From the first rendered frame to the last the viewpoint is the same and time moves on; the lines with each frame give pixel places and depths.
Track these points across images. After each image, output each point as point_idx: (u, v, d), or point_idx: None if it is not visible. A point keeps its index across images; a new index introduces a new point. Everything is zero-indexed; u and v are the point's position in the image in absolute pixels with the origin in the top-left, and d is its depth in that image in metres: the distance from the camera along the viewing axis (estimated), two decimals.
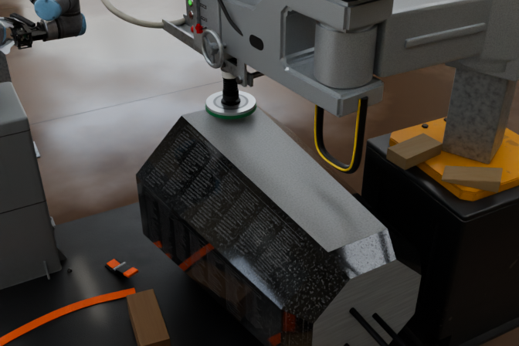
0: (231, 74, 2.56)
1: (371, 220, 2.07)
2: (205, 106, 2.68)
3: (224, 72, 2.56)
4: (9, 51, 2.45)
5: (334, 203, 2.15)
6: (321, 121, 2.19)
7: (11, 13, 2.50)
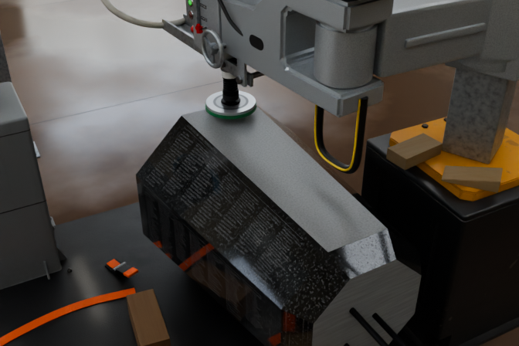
0: (231, 74, 2.56)
1: (371, 220, 2.07)
2: None
3: (224, 72, 2.56)
4: None
5: (334, 203, 2.15)
6: (321, 121, 2.19)
7: None
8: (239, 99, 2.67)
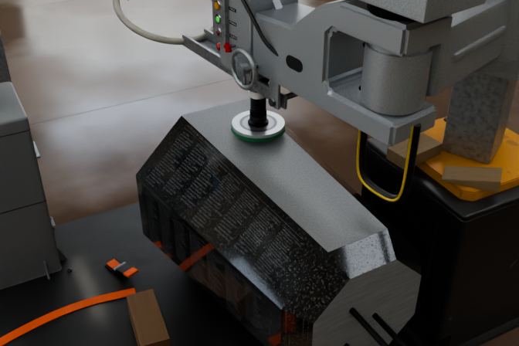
0: (259, 94, 2.41)
1: (371, 220, 2.07)
2: None
3: (252, 92, 2.41)
4: None
5: (334, 203, 2.15)
6: (364, 147, 2.04)
7: None
8: (266, 122, 2.50)
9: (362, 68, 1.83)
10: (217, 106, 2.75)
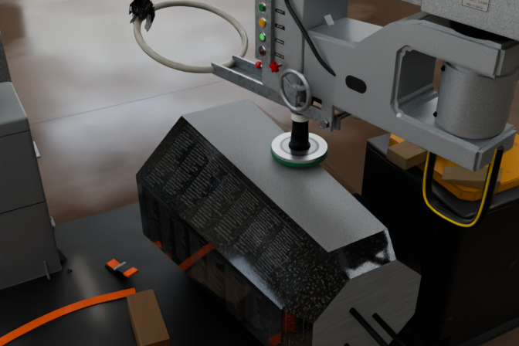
0: (303, 117, 2.28)
1: (371, 220, 2.07)
2: (303, 166, 2.30)
3: (296, 114, 2.28)
4: (144, 25, 2.66)
5: (334, 203, 2.15)
6: (432, 171, 1.93)
7: None
8: (292, 147, 2.36)
9: (443, 93, 1.69)
10: (217, 106, 2.75)
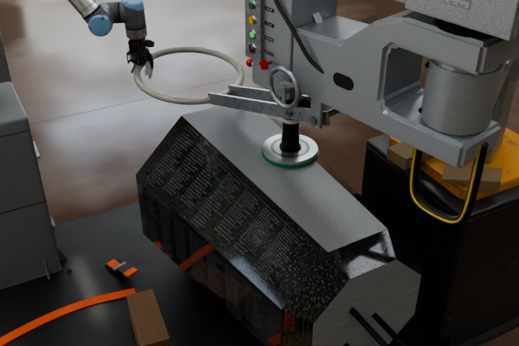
0: None
1: (371, 220, 2.07)
2: (315, 160, 2.37)
3: None
4: (144, 71, 2.80)
5: (334, 203, 2.15)
6: (419, 167, 1.94)
7: None
8: (291, 150, 2.37)
9: (427, 89, 1.71)
10: (217, 106, 2.75)
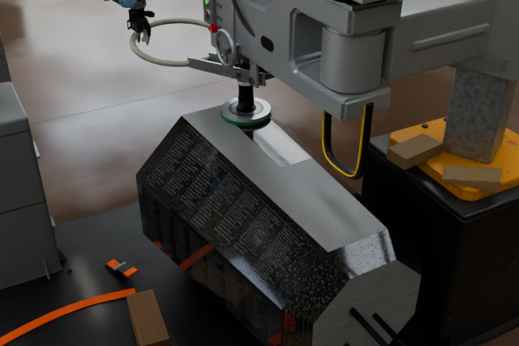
0: None
1: (371, 220, 2.07)
2: None
3: None
4: (141, 38, 3.16)
5: (334, 203, 2.15)
6: (329, 125, 2.16)
7: None
8: None
9: None
10: (217, 106, 2.75)
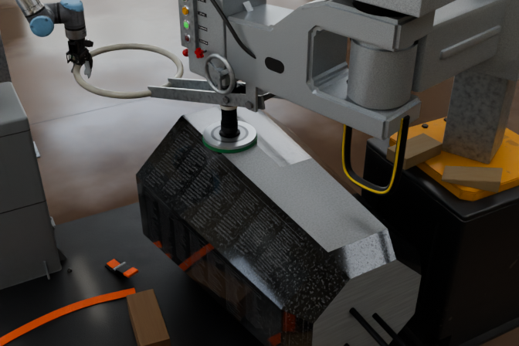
0: None
1: (371, 220, 2.07)
2: (229, 152, 2.42)
3: None
4: (83, 71, 2.84)
5: (334, 203, 2.15)
6: (350, 143, 2.06)
7: None
8: (222, 133, 2.48)
9: (349, 62, 1.87)
10: (217, 106, 2.75)
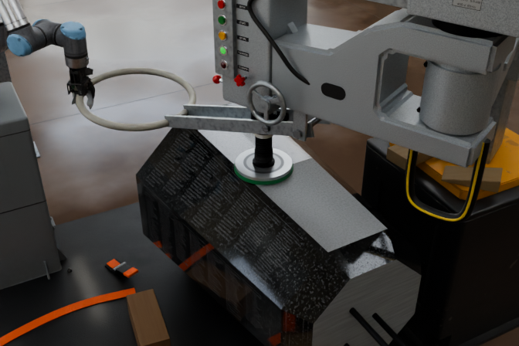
0: None
1: (371, 220, 2.07)
2: None
3: None
4: (86, 102, 2.59)
5: (334, 203, 2.15)
6: (415, 169, 1.93)
7: None
8: None
9: (425, 89, 1.71)
10: None
